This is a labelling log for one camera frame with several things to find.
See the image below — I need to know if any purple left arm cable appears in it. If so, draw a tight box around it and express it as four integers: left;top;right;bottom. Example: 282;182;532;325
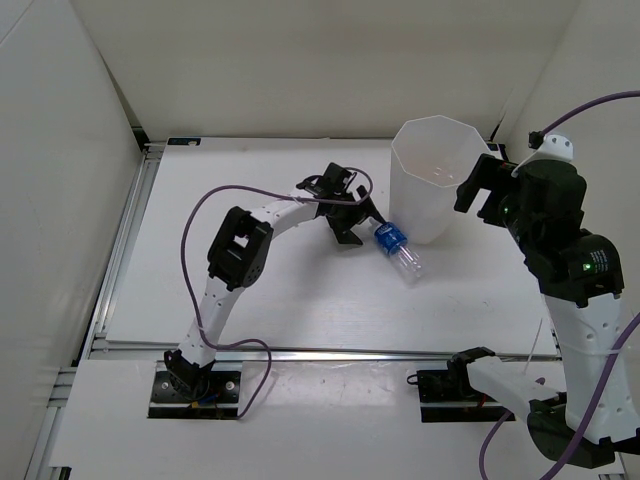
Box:
180;167;376;420

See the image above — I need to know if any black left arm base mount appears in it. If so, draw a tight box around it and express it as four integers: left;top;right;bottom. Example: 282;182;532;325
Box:
147;362;242;420

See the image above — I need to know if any blue corner label left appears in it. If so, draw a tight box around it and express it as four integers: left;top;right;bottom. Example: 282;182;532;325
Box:
167;137;201;147

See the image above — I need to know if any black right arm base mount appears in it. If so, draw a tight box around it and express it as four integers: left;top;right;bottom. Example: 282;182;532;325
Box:
406;347;515;424

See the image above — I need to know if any aluminium front table rail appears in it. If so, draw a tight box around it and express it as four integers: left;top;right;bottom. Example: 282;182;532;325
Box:
89;341;561;363

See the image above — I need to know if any white octagonal bin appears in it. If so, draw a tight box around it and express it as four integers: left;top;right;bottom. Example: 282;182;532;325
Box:
389;115;490;245

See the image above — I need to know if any aluminium left table rail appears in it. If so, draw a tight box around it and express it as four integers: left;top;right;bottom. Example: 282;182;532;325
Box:
72;143;165;366

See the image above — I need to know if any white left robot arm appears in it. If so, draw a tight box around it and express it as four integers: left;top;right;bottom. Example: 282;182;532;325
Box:
164;163;383;400

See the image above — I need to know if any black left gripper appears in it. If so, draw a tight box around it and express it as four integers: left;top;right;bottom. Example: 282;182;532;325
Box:
326;185;384;245

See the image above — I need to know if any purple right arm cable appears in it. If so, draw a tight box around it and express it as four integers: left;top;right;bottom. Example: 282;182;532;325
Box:
478;91;640;480

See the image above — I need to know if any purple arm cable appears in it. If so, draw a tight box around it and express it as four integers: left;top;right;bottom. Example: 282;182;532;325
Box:
478;91;640;480
180;167;376;420

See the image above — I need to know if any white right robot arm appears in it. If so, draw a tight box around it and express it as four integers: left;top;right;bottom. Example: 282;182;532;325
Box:
447;154;639;473

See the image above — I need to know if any clear bottle blue label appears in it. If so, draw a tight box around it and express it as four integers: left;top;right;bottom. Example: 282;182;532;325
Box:
370;220;424;286

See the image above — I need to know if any aluminium table rail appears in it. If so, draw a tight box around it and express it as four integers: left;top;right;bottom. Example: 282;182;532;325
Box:
72;143;165;366
89;341;561;363

